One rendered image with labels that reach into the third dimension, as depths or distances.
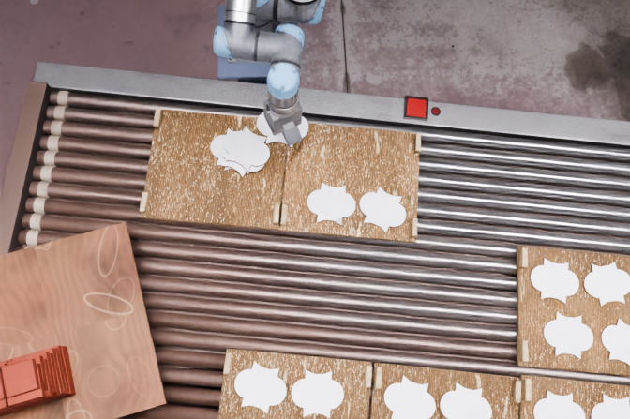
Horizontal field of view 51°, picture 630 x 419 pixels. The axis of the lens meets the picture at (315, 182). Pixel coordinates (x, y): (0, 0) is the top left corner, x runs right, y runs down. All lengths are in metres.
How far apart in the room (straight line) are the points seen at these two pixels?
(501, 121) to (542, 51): 1.32
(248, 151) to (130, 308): 0.56
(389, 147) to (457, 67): 1.31
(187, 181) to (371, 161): 0.57
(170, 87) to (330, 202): 0.63
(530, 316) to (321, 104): 0.90
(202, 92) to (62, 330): 0.82
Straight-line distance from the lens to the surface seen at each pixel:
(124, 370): 1.87
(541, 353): 2.07
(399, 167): 2.07
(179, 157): 2.06
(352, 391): 1.94
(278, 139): 1.85
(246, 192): 2.01
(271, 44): 1.65
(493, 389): 2.02
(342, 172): 2.04
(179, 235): 2.01
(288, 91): 1.59
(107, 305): 1.89
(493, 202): 2.12
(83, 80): 2.25
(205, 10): 3.38
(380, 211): 2.00
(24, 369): 1.68
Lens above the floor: 2.86
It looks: 73 degrees down
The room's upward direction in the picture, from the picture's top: 10 degrees clockwise
